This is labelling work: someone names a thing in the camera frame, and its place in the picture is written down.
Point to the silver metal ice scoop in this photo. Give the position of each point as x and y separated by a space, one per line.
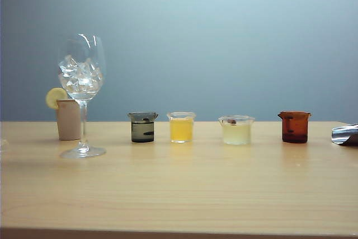
346 136

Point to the grey glass pitcher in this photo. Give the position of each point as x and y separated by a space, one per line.
142 132

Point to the clear wine glass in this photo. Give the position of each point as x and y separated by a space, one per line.
83 127

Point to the amber glass pitcher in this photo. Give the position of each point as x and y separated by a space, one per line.
295 128

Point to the clear ice cubes pile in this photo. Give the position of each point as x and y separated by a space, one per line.
81 76

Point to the yellow lemon slice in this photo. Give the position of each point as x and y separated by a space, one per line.
54 97

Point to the beige paper cup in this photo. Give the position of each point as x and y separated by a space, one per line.
68 121

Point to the clear glass with orange juice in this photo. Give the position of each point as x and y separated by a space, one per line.
181 130

